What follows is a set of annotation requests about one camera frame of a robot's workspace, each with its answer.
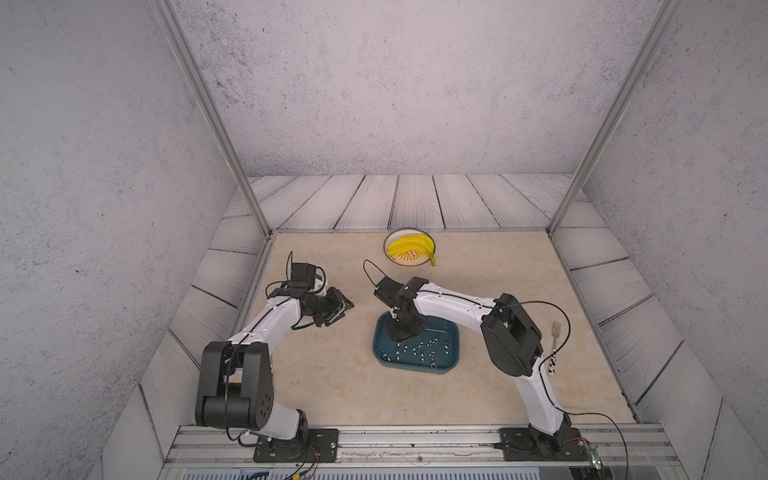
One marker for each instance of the yellow banana bunch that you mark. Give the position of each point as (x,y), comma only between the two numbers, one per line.
(412,250)

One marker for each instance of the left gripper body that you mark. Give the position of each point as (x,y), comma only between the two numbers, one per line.
(318,303)

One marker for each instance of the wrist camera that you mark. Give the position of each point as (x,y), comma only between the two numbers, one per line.
(306,276)
(390,292)

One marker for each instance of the aluminium mounting rail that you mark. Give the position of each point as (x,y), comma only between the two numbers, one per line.
(628,447)

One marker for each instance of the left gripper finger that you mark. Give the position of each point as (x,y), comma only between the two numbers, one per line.
(343,302)
(330,317)

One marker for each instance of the teal plastic storage box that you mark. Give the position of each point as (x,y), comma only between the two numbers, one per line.
(436,350)

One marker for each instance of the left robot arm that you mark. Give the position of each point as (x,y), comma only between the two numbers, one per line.
(236,383)

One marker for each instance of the right frame post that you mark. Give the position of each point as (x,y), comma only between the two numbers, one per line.
(637,70)

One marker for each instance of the frame post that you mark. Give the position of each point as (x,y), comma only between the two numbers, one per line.
(637,70)
(192,73)

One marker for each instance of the round patterned plate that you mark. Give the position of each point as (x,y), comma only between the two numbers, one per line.
(400,233)

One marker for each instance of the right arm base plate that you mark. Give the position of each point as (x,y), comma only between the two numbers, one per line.
(522,445)

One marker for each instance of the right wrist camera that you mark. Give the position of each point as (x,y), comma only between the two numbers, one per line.
(390,292)

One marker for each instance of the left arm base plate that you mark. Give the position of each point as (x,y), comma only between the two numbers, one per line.
(297,445)

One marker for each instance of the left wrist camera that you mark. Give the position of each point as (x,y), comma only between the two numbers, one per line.
(306,276)

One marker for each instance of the left frame post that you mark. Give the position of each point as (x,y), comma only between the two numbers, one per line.
(192,73)

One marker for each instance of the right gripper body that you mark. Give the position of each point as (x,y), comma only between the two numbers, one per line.
(399,328)

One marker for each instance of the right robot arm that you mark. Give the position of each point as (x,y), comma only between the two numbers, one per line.
(512,339)

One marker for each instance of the fork with patterned handle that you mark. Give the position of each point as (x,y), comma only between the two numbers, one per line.
(555,334)

